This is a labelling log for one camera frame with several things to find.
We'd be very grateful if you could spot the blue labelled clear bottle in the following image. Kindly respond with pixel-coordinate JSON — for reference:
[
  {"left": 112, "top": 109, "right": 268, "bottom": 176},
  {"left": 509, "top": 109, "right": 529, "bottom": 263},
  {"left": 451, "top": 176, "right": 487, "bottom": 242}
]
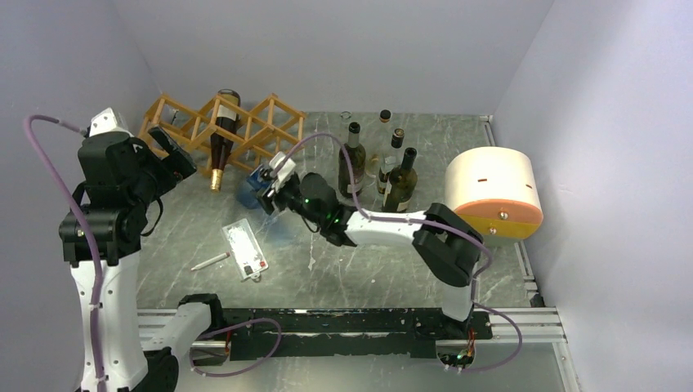
[{"left": 235, "top": 163, "right": 274, "bottom": 210}]

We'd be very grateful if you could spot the dark bottle silver cap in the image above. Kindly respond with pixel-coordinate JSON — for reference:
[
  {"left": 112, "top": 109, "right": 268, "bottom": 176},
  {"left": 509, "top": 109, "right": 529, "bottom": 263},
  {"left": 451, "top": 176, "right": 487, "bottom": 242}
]
[{"left": 338, "top": 122, "right": 366, "bottom": 198}]

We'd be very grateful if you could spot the clear round glass bottle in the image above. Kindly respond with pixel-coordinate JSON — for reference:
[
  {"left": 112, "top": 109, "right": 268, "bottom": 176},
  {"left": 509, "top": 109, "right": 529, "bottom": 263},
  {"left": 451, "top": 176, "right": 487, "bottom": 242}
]
[{"left": 365, "top": 109, "right": 392, "bottom": 178}]

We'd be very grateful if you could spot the clear whisky bottle black label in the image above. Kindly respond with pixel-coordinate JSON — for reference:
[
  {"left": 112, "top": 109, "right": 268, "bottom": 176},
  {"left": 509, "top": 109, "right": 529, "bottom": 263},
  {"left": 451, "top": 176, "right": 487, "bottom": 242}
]
[{"left": 377, "top": 128, "right": 405, "bottom": 194}]

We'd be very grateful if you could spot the dark green wine bottle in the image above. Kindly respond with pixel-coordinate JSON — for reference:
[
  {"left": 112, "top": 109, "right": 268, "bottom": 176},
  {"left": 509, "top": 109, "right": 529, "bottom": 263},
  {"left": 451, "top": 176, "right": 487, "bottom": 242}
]
[{"left": 382, "top": 147, "right": 418, "bottom": 213}]

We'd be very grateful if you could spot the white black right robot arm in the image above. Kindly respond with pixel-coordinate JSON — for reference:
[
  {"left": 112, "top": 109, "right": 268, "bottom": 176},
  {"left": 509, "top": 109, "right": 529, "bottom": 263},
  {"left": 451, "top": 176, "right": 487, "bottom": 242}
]
[{"left": 247, "top": 168, "right": 485, "bottom": 338}]

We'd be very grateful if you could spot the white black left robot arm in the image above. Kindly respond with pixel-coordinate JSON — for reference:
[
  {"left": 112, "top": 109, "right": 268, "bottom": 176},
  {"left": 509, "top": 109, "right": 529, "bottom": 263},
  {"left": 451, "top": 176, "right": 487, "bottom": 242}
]
[{"left": 59, "top": 127, "right": 226, "bottom": 391}]

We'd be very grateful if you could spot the wooden wine rack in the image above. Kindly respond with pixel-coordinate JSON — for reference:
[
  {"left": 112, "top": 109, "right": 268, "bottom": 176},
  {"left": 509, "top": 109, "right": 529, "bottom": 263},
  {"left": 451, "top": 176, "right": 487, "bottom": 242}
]
[{"left": 138, "top": 93, "right": 307, "bottom": 176}]

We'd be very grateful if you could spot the red wine bottle gold cap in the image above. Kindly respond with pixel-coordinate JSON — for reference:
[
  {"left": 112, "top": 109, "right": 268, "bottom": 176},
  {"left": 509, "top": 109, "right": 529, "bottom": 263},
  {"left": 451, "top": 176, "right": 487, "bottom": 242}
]
[{"left": 210, "top": 89, "right": 240, "bottom": 193}]

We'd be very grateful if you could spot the clear plastic blister package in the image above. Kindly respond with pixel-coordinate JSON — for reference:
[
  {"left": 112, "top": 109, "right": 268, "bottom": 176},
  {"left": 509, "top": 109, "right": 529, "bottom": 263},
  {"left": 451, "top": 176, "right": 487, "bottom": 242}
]
[{"left": 221, "top": 218, "right": 269, "bottom": 283}]

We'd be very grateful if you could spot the white pink marker pen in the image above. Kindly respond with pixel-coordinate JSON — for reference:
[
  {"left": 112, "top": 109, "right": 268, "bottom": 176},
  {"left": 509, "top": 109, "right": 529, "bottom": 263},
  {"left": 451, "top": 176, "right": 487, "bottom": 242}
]
[{"left": 190, "top": 252, "right": 230, "bottom": 271}]

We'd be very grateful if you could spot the cream orange cylindrical drawer box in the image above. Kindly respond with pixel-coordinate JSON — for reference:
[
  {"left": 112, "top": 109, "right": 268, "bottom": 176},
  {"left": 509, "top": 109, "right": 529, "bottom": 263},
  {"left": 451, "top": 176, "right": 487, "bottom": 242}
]
[{"left": 444, "top": 146, "right": 543, "bottom": 243}]

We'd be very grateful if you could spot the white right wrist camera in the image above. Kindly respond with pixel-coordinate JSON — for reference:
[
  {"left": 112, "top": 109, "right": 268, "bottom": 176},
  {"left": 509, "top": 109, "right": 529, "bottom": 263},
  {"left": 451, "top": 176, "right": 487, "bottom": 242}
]
[{"left": 269, "top": 152, "right": 296, "bottom": 193}]

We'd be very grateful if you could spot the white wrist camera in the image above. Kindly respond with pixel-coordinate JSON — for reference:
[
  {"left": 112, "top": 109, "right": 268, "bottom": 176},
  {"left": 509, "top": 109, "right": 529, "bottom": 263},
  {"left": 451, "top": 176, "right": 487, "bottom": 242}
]
[
  {"left": 87, "top": 107, "right": 132, "bottom": 137},
  {"left": 269, "top": 152, "right": 296, "bottom": 193}
]

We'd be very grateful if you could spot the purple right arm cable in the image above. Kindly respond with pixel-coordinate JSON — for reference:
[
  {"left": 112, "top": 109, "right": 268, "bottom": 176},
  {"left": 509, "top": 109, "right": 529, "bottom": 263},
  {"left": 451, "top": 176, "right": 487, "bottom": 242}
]
[{"left": 273, "top": 132, "right": 494, "bottom": 304}]

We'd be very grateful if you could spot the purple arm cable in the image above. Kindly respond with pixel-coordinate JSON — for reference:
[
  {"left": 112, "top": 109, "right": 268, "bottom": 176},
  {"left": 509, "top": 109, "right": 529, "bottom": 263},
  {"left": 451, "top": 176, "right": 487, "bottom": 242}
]
[
  {"left": 24, "top": 114, "right": 108, "bottom": 392},
  {"left": 273, "top": 132, "right": 494, "bottom": 304}
]

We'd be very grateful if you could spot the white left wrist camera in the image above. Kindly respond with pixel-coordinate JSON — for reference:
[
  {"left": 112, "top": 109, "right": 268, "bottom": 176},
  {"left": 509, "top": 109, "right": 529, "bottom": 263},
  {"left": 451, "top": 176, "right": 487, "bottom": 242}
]
[{"left": 87, "top": 107, "right": 132, "bottom": 137}]

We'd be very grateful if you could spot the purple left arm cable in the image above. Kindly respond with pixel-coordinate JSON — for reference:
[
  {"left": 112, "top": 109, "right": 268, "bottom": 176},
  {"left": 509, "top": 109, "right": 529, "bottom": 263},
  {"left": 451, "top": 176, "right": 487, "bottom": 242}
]
[{"left": 24, "top": 114, "right": 108, "bottom": 392}]

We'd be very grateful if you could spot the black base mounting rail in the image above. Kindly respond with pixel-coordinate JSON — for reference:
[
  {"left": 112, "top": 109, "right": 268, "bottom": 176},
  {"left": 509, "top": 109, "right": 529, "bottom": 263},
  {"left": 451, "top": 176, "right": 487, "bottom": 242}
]
[{"left": 178, "top": 292, "right": 494, "bottom": 363}]

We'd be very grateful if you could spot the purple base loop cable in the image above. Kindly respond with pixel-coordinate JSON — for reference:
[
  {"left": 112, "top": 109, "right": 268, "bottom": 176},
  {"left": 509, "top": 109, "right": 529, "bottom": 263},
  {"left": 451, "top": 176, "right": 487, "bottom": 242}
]
[{"left": 188, "top": 318, "right": 284, "bottom": 379}]

